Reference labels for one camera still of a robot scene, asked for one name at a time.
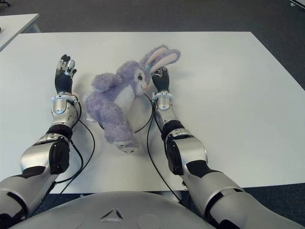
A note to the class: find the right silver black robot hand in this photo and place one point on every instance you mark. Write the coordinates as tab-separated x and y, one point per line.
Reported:
161	80

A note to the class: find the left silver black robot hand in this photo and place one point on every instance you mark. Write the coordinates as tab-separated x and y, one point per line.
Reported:
64	76

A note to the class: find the white object at room edge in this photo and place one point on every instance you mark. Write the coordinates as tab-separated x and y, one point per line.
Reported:
297	2

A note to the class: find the purple plush bunny doll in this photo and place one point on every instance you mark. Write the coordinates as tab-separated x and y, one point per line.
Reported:
114	105

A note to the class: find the white plate black rim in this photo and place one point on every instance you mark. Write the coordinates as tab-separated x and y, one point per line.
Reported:
143	114

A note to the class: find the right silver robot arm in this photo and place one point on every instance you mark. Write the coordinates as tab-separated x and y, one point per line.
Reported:
190	152

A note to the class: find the white side table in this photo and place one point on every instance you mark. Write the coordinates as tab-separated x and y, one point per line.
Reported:
14	26

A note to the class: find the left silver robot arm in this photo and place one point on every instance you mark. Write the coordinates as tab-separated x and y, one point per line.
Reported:
47	148

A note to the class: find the silver robot torso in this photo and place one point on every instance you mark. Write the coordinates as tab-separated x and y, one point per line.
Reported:
114	210

